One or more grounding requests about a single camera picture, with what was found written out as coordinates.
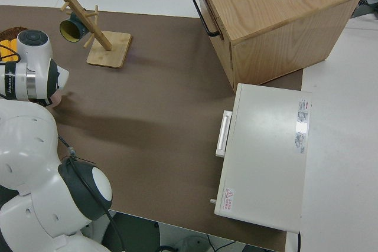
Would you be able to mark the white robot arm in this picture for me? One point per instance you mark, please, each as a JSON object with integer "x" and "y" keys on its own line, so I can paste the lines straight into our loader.
{"x": 29, "y": 151}

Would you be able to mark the pink mug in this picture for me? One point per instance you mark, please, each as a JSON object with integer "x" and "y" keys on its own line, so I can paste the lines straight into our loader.
{"x": 56, "y": 99}

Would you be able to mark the round wicker basket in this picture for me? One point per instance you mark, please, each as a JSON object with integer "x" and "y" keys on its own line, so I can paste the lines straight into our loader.
{"x": 11, "y": 32}

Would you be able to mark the white text label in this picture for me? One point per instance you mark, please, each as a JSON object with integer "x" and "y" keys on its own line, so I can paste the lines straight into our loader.
{"x": 301, "y": 128}

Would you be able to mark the red warning sticker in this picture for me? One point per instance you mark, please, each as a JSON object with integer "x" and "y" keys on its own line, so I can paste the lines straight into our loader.
{"x": 229, "y": 194}

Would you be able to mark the grey round stand base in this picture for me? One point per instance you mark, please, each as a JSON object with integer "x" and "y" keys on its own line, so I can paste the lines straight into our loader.
{"x": 192, "y": 244}

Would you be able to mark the brown table mat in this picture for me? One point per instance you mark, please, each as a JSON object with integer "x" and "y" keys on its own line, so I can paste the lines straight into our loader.
{"x": 162, "y": 101}

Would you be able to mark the silver oven knob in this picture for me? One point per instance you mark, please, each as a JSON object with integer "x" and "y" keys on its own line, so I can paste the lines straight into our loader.
{"x": 211, "y": 201}

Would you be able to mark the white toaster oven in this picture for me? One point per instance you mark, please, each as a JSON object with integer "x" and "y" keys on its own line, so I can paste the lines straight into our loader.
{"x": 265, "y": 160}

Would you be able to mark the black round pedestal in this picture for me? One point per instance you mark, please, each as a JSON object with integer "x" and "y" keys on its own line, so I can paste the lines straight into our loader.
{"x": 138, "y": 234}

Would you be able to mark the wooden mug tree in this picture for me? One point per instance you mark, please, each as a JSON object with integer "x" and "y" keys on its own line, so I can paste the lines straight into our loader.
{"x": 112, "y": 51}

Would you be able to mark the dark teal mug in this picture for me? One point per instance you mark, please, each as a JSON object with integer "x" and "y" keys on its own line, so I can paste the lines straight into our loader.
{"x": 77, "y": 23}

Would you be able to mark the yellow corn cob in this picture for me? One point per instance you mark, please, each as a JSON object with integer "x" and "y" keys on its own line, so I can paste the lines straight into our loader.
{"x": 3, "y": 52}
{"x": 14, "y": 45}

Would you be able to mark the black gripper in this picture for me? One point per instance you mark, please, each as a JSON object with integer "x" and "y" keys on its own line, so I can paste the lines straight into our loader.
{"x": 44, "y": 102}

